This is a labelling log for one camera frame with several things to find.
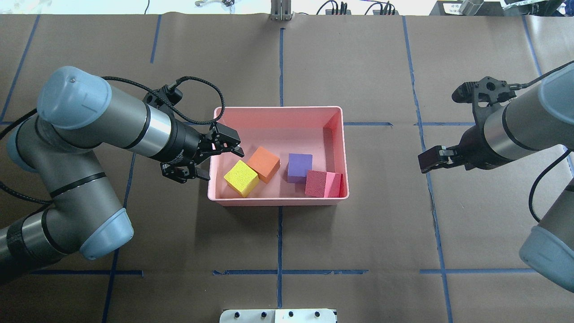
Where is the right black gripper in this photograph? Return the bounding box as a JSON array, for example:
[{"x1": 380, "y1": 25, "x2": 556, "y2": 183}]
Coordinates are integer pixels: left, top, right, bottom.
[{"x1": 417, "y1": 127, "x2": 503, "y2": 174}]

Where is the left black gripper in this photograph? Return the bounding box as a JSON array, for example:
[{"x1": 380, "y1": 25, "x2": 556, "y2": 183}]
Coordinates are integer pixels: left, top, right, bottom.
[{"x1": 161, "y1": 121, "x2": 245, "y2": 184}]

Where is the yellow foam block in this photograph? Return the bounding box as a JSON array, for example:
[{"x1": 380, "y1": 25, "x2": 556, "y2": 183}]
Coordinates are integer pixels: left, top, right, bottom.
[{"x1": 223, "y1": 160, "x2": 260, "y2": 198}]

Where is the orange foam block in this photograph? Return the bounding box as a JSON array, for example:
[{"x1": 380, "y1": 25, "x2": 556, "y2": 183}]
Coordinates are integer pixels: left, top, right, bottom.
[{"x1": 247, "y1": 146, "x2": 280, "y2": 184}]

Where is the purple foam block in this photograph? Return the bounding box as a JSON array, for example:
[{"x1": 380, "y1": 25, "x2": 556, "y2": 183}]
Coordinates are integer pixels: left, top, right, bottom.
[{"x1": 287, "y1": 153, "x2": 313, "y2": 183}]

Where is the pink foam block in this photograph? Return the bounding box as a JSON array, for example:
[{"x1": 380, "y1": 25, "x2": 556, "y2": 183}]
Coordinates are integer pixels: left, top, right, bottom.
[{"x1": 304, "y1": 170, "x2": 343, "y2": 198}]

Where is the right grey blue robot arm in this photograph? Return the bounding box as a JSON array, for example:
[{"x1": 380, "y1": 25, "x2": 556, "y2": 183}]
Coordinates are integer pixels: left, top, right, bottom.
[{"x1": 418, "y1": 62, "x2": 574, "y2": 292}]

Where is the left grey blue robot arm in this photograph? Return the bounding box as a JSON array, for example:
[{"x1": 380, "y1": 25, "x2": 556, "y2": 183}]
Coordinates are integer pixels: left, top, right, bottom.
[{"x1": 1, "y1": 66, "x2": 244, "y2": 284}]

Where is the pink plastic bin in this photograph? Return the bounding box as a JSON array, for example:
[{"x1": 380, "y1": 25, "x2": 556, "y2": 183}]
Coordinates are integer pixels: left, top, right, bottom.
[{"x1": 207, "y1": 106, "x2": 350, "y2": 206}]

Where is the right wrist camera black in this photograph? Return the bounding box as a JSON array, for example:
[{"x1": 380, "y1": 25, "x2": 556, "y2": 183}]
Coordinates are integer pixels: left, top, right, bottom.
[{"x1": 451, "y1": 76, "x2": 520, "y2": 107}]

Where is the aluminium frame post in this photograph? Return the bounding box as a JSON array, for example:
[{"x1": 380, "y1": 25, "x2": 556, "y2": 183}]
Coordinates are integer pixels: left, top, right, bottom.
[{"x1": 270, "y1": 0, "x2": 293, "y2": 21}]

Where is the white camera pole mount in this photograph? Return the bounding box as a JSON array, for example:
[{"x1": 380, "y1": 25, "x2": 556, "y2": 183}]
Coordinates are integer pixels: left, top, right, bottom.
[{"x1": 219, "y1": 308, "x2": 338, "y2": 323}]

